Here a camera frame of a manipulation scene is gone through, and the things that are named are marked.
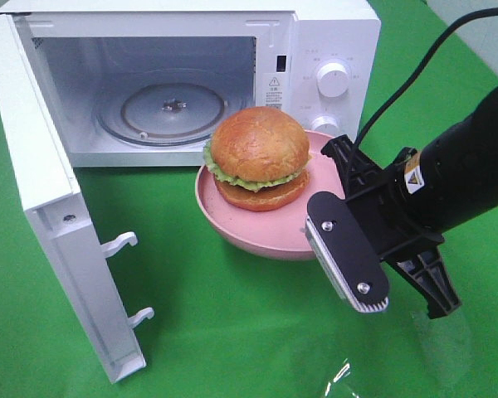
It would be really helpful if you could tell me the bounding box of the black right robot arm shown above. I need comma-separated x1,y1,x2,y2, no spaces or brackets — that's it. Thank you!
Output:
306,87,498,318

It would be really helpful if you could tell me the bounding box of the white microwave door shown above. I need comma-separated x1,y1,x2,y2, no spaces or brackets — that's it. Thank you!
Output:
0,14,154,383

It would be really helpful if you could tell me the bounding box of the pink round plate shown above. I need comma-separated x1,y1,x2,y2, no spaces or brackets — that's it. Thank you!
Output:
195,131,344,260

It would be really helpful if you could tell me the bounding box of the upper white power knob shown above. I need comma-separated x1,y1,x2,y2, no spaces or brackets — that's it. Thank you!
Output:
316,61,349,98

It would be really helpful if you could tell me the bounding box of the white microwave oven body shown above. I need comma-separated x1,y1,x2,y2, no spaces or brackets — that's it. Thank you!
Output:
0,1,380,167

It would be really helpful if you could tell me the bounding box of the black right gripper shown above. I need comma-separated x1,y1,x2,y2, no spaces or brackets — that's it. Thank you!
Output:
320,134,461,319

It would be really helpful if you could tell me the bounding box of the burger with lettuce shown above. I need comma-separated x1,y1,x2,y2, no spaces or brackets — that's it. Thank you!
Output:
203,106,310,211

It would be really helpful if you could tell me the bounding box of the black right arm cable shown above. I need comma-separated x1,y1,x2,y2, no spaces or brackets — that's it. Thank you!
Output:
339,5,498,183

